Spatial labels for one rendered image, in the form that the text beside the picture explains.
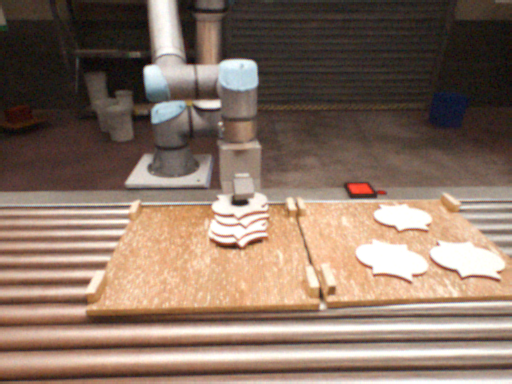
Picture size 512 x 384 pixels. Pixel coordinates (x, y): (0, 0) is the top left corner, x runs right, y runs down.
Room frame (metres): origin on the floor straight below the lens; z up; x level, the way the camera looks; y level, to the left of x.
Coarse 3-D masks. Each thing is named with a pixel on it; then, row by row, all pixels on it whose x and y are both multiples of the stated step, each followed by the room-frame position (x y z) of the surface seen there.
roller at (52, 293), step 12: (0, 288) 0.51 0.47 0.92; (12, 288) 0.51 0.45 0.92; (24, 288) 0.51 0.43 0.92; (36, 288) 0.51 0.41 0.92; (48, 288) 0.51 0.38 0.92; (60, 288) 0.50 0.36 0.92; (72, 288) 0.50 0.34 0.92; (84, 288) 0.50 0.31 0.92; (0, 300) 0.49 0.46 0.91; (12, 300) 0.49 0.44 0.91; (24, 300) 0.49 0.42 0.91; (36, 300) 0.49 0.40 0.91; (48, 300) 0.49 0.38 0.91; (60, 300) 0.49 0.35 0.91; (72, 300) 0.49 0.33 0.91; (84, 300) 0.49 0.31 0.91
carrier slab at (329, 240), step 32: (320, 224) 0.70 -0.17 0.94; (352, 224) 0.70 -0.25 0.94; (448, 224) 0.70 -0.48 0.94; (320, 256) 0.58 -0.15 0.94; (352, 256) 0.58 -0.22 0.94; (320, 288) 0.50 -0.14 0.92; (352, 288) 0.49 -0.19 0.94; (384, 288) 0.49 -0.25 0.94; (416, 288) 0.49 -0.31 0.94; (448, 288) 0.49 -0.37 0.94; (480, 288) 0.49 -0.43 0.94
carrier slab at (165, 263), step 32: (128, 224) 0.70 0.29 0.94; (160, 224) 0.70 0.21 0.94; (192, 224) 0.70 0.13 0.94; (288, 224) 0.70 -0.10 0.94; (128, 256) 0.58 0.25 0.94; (160, 256) 0.58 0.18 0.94; (192, 256) 0.58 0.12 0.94; (224, 256) 0.58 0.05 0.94; (256, 256) 0.58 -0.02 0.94; (288, 256) 0.58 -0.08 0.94; (128, 288) 0.49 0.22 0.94; (160, 288) 0.49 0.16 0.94; (192, 288) 0.49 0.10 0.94; (224, 288) 0.49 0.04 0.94; (256, 288) 0.49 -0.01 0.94; (288, 288) 0.49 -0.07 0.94
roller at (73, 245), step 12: (24, 240) 0.66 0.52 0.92; (36, 240) 0.66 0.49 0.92; (48, 240) 0.66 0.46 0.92; (60, 240) 0.66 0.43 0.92; (72, 240) 0.66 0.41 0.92; (84, 240) 0.66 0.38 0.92; (96, 240) 0.66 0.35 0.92; (108, 240) 0.66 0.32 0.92; (492, 240) 0.67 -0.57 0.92; (504, 240) 0.67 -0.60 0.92; (0, 252) 0.63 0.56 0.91; (12, 252) 0.63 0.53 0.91; (24, 252) 0.63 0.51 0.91; (36, 252) 0.63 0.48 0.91; (48, 252) 0.64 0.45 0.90; (60, 252) 0.64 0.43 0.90; (72, 252) 0.64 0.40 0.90; (84, 252) 0.64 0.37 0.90
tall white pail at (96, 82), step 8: (96, 72) 5.11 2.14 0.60; (104, 72) 5.08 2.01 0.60; (88, 80) 4.84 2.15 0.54; (96, 80) 4.86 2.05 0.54; (104, 80) 4.94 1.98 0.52; (88, 88) 4.88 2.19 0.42; (96, 88) 4.85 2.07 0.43; (104, 88) 4.92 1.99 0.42; (96, 96) 4.85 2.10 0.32; (104, 96) 4.90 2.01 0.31
